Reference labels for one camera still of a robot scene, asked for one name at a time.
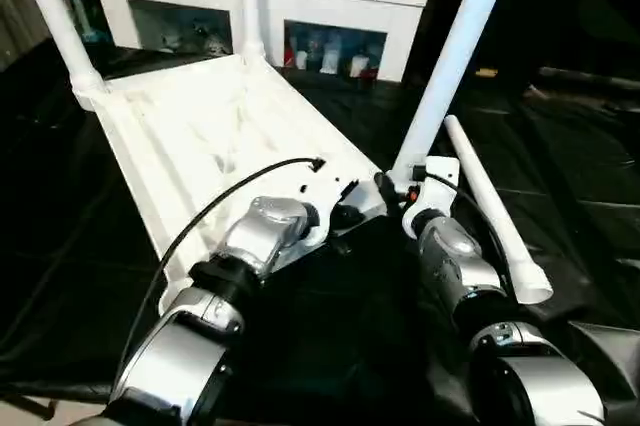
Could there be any white plastic table leg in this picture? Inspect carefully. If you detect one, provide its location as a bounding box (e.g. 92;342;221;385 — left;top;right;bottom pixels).
10;0;107;99
443;115;554;306
390;0;521;185
238;0;268;60

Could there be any white plastic table top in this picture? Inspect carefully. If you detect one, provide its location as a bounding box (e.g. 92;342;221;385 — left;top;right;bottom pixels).
75;54;389;289

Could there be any black work mat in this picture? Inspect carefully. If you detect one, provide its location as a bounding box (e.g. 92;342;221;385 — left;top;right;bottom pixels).
0;31;640;426

